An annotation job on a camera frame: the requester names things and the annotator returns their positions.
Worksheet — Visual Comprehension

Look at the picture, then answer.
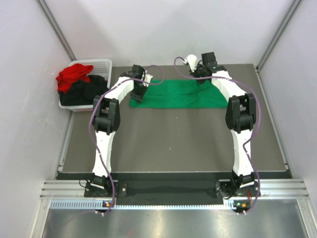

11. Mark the green t shirt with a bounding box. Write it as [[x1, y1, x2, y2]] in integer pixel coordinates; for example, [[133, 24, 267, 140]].
[[129, 79, 227, 109]]

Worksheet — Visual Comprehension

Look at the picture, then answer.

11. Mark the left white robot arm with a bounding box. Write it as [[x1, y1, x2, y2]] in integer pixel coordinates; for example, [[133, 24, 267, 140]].
[[90, 65, 152, 197]]

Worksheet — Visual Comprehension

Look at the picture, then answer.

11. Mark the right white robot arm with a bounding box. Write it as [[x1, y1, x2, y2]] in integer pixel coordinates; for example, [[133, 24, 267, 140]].
[[184, 52, 257, 199]]

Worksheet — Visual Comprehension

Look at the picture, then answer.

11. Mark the white plastic basket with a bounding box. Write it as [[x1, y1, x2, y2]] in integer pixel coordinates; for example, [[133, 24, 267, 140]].
[[59, 59, 112, 112]]

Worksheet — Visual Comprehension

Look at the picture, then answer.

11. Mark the black t shirt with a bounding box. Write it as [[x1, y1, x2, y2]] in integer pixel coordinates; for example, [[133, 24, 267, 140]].
[[59, 74, 109, 106]]

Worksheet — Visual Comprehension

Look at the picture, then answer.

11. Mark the red t shirt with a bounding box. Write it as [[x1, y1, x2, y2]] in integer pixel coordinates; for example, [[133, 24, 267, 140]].
[[56, 63, 94, 94]]

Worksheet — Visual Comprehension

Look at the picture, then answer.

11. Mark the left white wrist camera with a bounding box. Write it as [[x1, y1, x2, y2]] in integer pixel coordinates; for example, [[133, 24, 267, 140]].
[[143, 71, 153, 87]]

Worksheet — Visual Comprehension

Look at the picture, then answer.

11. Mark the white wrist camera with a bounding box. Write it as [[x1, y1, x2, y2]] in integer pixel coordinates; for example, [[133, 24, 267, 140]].
[[143, 71, 153, 87], [183, 55, 199, 72]]

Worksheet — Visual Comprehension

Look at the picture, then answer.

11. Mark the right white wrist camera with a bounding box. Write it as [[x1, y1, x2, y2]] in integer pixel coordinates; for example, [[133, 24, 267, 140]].
[[183, 55, 199, 72]]

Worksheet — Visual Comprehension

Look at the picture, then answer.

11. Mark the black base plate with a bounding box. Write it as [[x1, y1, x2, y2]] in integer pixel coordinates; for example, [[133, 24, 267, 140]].
[[84, 180, 258, 198]]

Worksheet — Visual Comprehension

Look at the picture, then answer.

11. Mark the white slotted cable duct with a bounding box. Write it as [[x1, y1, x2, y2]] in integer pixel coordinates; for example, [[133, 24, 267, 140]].
[[50, 199, 250, 210]]

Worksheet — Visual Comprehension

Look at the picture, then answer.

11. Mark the aluminium frame rail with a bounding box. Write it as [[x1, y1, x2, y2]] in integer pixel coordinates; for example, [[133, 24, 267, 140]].
[[40, 179, 309, 200]]

